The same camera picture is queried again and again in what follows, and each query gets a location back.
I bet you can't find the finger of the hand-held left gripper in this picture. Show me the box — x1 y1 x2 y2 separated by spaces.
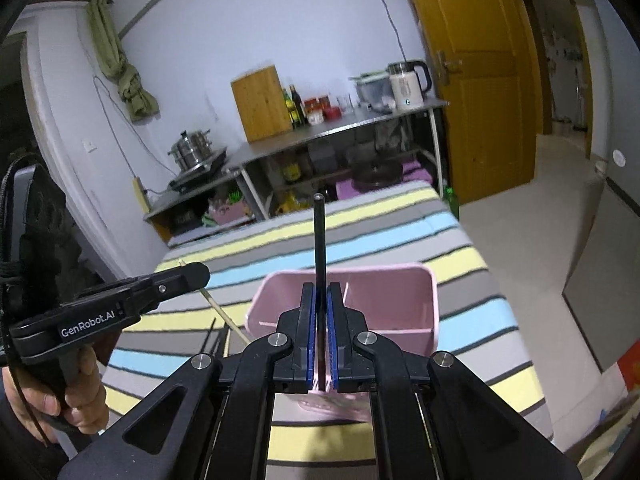
137 261 211 313

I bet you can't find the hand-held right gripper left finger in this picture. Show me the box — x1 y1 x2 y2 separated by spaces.
57 282 318 480

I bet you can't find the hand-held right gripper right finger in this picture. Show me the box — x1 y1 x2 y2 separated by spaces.
328 282 582 480

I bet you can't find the wooden chopstick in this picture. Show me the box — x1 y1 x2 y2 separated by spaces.
178 258 252 347

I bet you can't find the black chopstick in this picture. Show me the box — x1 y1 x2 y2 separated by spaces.
312 193 327 291
201 317 226 358

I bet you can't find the pink plastic utensil holder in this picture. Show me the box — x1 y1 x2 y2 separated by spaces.
244 262 441 423

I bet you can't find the person's left forearm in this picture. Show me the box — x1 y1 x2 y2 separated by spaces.
0 365 68 480

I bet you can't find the person's left hand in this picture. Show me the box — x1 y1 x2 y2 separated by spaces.
24 345 112 436

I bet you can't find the low steel kitchen table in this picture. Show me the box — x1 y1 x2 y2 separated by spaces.
143 169 247 242

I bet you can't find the pink storage box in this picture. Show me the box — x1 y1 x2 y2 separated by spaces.
207 200 252 226

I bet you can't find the yellow power strip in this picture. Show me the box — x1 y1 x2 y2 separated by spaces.
132 175 151 214

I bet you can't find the black induction cooker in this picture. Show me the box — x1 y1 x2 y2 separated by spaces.
167 146 229 192

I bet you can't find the stainless steel steamer pot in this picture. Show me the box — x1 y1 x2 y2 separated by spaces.
170 129 214 171

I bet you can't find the black round pan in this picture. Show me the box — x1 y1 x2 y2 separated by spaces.
350 160 404 192

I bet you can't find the green plastic bottle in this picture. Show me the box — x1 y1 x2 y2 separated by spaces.
442 179 461 222

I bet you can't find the purple cloth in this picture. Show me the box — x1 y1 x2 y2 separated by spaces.
335 159 432 202

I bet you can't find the wooden cutting board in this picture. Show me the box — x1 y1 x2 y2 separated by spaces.
230 64 294 144

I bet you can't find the tall steel kitchen table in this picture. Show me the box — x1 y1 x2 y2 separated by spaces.
226 97 451 222

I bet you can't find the dark sauce bottle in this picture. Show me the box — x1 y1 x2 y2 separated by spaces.
290 84 307 128

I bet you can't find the knotted green curtain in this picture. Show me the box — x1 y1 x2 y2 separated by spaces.
87 0 161 124

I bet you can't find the grey plastic storage container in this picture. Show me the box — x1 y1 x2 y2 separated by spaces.
354 75 394 107

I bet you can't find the white electric kettle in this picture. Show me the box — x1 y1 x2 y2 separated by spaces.
387 59 433 111

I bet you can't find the grey board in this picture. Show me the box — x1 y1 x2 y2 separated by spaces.
562 159 640 374

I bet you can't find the yellow wooden door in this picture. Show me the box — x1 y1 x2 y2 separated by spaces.
394 0 540 206

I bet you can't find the metal door handle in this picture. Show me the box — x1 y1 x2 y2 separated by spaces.
436 50 464 87

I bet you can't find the black wall cable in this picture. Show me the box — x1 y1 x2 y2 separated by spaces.
362 0 409 64

